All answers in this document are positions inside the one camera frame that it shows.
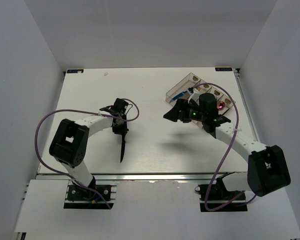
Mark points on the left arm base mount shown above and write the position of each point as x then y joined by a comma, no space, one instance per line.
78,198

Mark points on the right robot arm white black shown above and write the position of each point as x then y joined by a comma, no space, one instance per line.
267,170

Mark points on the blue label right corner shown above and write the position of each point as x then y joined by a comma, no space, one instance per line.
223,69

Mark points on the clear compartment organizer tray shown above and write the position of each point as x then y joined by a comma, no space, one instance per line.
191,86

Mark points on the blue label left corner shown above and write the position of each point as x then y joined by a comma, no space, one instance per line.
75,71

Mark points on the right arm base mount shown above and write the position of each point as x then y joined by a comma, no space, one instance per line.
216,198

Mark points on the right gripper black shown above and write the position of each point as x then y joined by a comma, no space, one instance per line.
174,114

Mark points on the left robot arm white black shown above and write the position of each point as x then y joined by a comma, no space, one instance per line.
70,141

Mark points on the blue label corner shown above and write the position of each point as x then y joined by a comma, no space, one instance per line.
75,71
223,69

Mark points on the black handle silver knife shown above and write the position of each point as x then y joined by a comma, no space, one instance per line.
123,146

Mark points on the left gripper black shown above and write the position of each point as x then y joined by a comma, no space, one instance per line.
123,130

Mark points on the blue iridescent knife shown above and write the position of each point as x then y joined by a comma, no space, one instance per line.
179,95

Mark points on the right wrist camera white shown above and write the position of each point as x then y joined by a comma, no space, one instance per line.
193,94

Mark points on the iridescent purple spoon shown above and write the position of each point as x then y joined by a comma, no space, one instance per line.
220,105

